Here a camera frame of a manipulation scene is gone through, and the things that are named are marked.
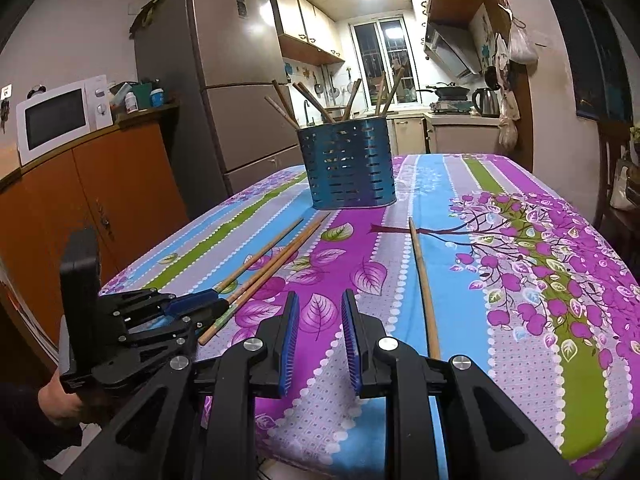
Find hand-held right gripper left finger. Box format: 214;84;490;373
62;292;301;480

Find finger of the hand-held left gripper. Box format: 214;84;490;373
106;301;232;387
100;288;224;332

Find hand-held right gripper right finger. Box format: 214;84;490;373
341;289;583;480

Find blue metal utensil holder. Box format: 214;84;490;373
297;116;399;211

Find dark-tipped wooden chopstick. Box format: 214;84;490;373
271;79;301;129

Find person's left forearm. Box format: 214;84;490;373
0;382;84;462

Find person's left hand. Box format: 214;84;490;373
39;376;118;427

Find orange wooden cabinet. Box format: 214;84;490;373
0;105;192;361

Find floral striped tablecloth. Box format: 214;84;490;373
97;152;640;480

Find white microwave oven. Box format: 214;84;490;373
15;75;114;166

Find green container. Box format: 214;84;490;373
131;81;154;111

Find teal box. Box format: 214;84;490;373
110;82;133;109

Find grey refrigerator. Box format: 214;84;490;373
134;0;309;218

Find kitchen counter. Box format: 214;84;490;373
387;110;502;157

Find hanging beige bags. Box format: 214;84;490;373
497;86;521;151

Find black wok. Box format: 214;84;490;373
415;82;471;101

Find steel electric kettle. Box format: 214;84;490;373
472;87;501;119

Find kitchen window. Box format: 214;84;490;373
352;16;419;104

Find metal range hood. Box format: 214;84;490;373
423;22;484;79

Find wooden chair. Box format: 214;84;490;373
596;119;640;242

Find hanging clear plastic bag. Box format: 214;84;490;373
507;16;539;66

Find wooden cabinet above hood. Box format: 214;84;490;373
425;0;484;26

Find cream wall cabinets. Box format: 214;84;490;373
272;0;346;66

